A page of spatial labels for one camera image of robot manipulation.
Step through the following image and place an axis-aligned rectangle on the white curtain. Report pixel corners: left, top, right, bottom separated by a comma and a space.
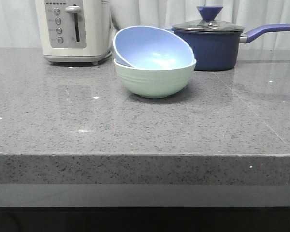
0, 0, 290, 48

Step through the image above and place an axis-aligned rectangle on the glass lid with blue knob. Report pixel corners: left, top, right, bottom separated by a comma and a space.
172, 6, 244, 32

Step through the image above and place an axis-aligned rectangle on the dark blue saucepan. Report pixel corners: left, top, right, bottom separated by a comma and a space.
172, 23, 290, 71

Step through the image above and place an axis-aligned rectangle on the green bowl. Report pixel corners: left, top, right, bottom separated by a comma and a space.
113, 60, 197, 99

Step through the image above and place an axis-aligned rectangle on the blue bowl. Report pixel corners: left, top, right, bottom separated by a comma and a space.
113, 26, 195, 69

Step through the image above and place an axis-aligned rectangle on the cream white toaster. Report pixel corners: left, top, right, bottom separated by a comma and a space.
35, 0, 112, 63

